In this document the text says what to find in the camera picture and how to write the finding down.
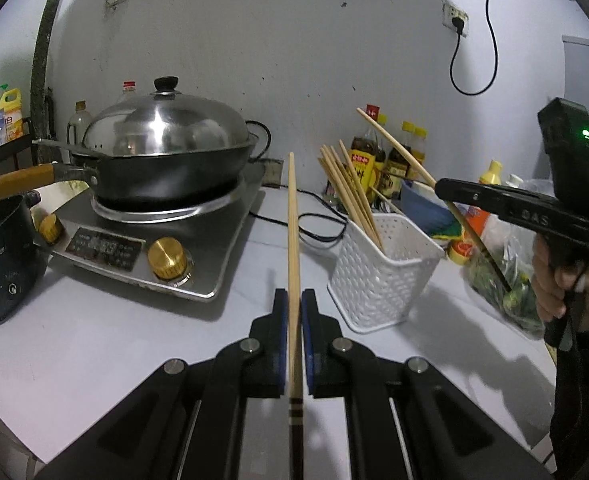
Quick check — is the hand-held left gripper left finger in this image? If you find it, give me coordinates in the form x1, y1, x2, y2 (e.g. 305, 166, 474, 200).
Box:
34, 287, 289, 480

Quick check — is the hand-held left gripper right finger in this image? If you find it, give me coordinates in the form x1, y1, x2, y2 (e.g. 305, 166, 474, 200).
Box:
301, 287, 555, 480

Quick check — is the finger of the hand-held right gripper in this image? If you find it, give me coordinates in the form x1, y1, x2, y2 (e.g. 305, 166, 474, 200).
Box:
434, 177, 525, 213

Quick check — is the single striped-tip wooden chopstick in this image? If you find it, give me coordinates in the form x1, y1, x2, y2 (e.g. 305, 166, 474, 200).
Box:
287, 152, 306, 480
357, 107, 512, 293

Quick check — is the white perforated utensil basket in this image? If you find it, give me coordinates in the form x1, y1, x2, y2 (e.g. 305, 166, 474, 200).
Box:
327, 212, 446, 334

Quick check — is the bunch of wooden chopsticks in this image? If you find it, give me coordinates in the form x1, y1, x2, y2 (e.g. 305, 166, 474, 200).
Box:
318, 140, 386, 253

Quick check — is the person's right hand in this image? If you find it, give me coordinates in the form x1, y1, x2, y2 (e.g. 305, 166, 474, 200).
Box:
531, 232, 589, 333

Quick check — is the yellow squeeze bottle orange label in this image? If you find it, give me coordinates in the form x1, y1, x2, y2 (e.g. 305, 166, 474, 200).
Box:
447, 160, 504, 266

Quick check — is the green yellow scrub sponge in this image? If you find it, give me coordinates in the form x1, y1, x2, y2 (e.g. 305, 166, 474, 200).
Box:
431, 220, 467, 241

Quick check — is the thin wooden stick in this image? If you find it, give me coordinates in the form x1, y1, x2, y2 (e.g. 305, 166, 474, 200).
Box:
369, 186, 405, 215

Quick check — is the clear plastic bag of vegetables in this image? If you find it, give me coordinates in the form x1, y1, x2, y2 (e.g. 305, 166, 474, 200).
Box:
461, 210, 547, 338

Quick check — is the grey refrigerator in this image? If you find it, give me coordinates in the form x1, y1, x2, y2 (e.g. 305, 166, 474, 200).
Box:
559, 35, 589, 126

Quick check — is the steel induction cooker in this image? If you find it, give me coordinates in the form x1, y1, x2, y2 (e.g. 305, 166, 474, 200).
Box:
33, 160, 268, 303

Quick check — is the small black capped spice jar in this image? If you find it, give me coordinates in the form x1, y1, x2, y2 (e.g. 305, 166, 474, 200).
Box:
324, 180, 345, 207

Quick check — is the grey power outlet box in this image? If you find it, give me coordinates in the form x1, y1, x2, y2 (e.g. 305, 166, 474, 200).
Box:
264, 159, 284, 188

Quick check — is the steel wok lid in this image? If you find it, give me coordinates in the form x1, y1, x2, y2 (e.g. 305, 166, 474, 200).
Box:
82, 76, 250, 156

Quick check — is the steel spatula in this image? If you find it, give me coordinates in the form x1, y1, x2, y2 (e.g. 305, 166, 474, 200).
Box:
32, 139, 100, 153

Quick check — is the clear oil bottle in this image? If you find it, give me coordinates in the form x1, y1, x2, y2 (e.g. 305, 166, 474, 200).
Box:
67, 101, 94, 143

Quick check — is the black metal rack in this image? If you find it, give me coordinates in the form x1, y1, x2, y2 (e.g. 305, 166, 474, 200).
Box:
0, 132, 32, 181

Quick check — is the yellow detergent bottle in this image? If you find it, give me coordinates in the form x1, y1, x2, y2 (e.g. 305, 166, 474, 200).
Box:
0, 87, 25, 143

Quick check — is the dark vertical pipe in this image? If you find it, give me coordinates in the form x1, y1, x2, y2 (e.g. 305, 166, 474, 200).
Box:
29, 0, 75, 138

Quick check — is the black cooker power cable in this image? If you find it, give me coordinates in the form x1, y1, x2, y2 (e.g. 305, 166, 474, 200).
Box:
244, 120, 350, 251

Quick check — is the black wall power cable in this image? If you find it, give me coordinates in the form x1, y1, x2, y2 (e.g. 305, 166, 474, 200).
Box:
449, 0, 499, 95

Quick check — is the white wall socket with plug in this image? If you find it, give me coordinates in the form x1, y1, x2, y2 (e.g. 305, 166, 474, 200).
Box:
441, 2, 470, 38

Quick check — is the black wok with wooden handle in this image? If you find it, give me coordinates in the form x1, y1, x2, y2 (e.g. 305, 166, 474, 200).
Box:
0, 142, 259, 211

